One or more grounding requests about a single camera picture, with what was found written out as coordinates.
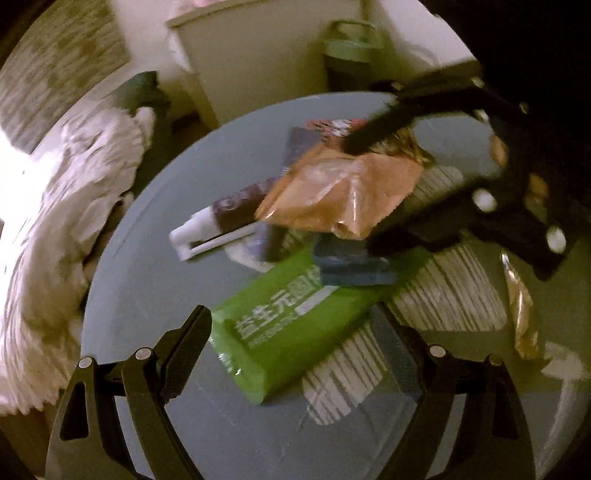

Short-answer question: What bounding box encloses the white duvet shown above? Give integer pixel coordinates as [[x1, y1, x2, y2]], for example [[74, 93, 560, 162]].
[[0, 104, 158, 414]]

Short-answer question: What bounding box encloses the white star sticker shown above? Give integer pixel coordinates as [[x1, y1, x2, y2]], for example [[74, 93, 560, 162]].
[[540, 342, 583, 379]]

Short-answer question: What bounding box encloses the gold wrapper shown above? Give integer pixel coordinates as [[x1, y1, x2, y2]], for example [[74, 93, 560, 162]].
[[500, 251, 542, 361]]

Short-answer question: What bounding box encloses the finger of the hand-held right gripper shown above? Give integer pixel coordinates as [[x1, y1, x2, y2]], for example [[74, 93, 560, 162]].
[[367, 185, 568, 282], [344, 62, 527, 155]]

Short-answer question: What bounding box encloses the dark green bed base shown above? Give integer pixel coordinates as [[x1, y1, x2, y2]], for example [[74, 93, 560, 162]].
[[115, 71, 174, 195]]

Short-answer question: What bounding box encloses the white cabinet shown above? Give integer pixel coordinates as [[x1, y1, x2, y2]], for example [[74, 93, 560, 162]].
[[166, 0, 384, 130]]

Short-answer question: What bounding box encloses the orange plastic bag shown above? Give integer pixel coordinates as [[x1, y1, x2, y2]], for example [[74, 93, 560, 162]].
[[255, 141, 426, 241]]

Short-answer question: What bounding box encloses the red and white snack packet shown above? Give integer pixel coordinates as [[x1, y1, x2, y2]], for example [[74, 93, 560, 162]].
[[305, 117, 370, 139]]

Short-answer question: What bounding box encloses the green lidded bin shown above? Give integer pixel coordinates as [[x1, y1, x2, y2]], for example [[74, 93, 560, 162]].
[[321, 18, 385, 92]]

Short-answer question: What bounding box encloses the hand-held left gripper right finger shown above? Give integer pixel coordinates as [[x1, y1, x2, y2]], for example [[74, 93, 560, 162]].
[[369, 305, 536, 480]]

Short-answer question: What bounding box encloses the striped white bag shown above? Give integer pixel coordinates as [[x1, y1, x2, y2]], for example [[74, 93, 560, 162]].
[[300, 164, 509, 425]]

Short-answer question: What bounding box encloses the green wipes packet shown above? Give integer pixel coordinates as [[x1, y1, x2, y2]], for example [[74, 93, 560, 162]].
[[208, 244, 430, 407]]

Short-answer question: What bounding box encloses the patterned curtain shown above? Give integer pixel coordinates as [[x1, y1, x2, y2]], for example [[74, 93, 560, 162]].
[[0, 0, 130, 155]]

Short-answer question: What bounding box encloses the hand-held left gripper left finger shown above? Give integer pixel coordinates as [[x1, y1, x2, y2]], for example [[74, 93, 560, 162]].
[[45, 305, 214, 480]]

